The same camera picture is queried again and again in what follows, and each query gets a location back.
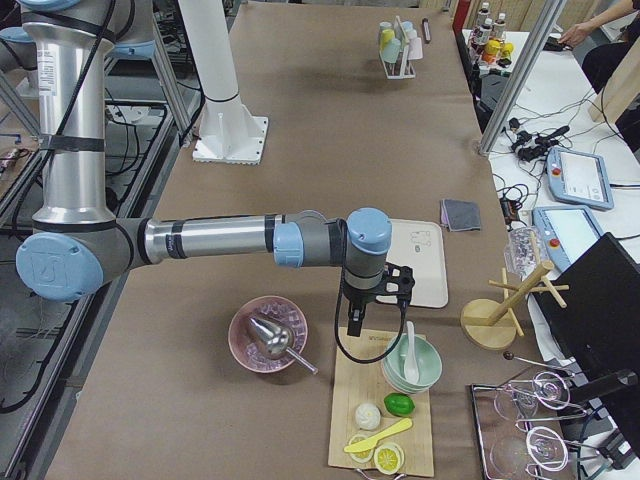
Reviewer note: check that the wire glass rack tray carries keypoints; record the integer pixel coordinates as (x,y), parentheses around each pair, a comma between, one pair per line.
(518,431)

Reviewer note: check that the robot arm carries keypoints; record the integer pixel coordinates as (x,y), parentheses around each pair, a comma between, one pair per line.
(78,244)

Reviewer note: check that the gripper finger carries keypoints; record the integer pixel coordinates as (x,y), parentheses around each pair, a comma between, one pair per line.
(354,326)

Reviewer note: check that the green cup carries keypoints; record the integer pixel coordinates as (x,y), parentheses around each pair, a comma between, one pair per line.
(391,51)

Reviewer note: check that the teach pendant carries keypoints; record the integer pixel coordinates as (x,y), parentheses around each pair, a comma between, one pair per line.
(567,232)
(579,178)

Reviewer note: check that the pink cup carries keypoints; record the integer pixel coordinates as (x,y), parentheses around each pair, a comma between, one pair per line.
(415,49)

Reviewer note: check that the bamboo cutting board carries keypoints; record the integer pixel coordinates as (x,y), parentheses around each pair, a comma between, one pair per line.
(355,384)

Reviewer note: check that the teach pendant far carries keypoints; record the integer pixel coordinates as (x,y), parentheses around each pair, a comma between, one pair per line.
(579,178)

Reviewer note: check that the yellow plastic knife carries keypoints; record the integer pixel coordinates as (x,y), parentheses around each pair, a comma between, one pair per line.
(370,442)

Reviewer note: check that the pink bowl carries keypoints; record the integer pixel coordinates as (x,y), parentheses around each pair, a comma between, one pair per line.
(244,348)

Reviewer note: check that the cream rabbit tray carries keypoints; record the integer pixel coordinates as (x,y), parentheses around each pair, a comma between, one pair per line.
(419,245)

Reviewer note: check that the metal scoop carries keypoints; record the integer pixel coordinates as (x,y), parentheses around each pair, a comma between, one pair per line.
(275,339)

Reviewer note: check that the black metal cylinder tool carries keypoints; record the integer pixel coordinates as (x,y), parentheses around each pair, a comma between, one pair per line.
(426,31)

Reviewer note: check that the aluminium frame post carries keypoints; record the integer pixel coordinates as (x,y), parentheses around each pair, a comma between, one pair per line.
(528,56)

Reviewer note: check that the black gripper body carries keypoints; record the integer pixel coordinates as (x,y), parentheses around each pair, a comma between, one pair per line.
(361,296)

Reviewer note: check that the green stacked bowls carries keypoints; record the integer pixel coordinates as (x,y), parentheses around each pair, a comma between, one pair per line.
(429,365)

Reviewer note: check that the green lime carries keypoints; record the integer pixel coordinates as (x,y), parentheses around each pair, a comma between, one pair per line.
(399,405)

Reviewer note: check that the grey folded cloth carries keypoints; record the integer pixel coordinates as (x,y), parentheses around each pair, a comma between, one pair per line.
(458,215)

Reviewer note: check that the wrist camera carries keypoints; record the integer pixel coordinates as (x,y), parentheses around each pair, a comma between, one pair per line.
(396,285)

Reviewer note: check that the black monitor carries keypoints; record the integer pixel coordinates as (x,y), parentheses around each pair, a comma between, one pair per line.
(599,327)

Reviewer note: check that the wooden mug tree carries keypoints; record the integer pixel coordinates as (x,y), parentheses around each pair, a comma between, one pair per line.
(493,325)

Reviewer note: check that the white ceramic spoon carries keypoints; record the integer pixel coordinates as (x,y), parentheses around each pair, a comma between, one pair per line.
(410,367)

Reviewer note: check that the white steamed bun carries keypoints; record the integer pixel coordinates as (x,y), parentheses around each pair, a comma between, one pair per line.
(367,416)

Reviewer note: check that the lemon half slice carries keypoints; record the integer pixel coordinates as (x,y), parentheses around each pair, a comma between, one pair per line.
(361,457)

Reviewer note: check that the white pedestal column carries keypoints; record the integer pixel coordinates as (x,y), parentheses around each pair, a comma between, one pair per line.
(228,132)

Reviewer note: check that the white wire cup rack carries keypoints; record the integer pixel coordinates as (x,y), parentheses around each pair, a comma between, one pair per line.
(401,70)

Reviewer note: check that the yellow cup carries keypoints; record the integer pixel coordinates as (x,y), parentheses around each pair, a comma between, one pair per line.
(385,36)

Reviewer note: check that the clear plastic cup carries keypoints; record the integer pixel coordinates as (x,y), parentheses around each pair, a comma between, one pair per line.
(519,251)

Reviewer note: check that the teach pendant near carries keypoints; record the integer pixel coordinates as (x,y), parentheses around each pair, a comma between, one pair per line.
(567,232)

